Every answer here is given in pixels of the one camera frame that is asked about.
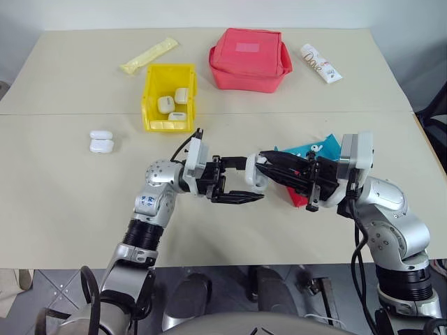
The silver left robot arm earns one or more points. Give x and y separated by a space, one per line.
153 195

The dark rounded shape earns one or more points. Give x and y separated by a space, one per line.
190 296
274 289

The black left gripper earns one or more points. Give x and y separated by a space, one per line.
213 174

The yellow plastic bin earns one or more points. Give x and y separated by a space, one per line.
153 80

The white Dove tube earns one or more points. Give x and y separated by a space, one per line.
321 64

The white earbud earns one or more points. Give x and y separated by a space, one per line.
316 147

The white earbud case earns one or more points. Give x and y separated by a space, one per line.
165 104
101 142
176 116
181 95
252 176

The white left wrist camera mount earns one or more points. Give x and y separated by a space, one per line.
195 157

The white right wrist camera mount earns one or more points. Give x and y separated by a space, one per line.
359 153

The red fabric pouch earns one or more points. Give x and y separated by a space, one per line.
244 63

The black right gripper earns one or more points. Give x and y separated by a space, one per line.
326 174

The black office chair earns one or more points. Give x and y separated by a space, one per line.
434 115

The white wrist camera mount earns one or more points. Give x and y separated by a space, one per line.
195 157
359 153

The closed white earbud case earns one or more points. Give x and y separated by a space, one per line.
181 95
165 104
176 116

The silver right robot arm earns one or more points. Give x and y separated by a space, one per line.
394 223

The pale yellow sachet packet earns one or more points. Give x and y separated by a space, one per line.
148 56

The grey robot torso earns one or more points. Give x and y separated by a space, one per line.
244 324

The teal plastic tray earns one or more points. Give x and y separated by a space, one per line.
328 148

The red plastic tray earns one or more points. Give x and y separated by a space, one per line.
297 199

